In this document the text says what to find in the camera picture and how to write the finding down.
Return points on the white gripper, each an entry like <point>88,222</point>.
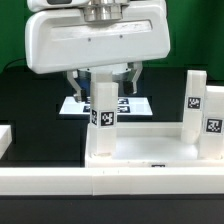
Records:
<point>66,35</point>

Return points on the white desk top panel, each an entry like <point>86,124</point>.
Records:
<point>150,144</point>

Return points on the white marker tag plate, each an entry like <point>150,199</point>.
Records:
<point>126,106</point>

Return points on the white left barrier block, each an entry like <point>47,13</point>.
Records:
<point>5,138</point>

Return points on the white front barrier rail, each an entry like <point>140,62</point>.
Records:
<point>111,181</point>

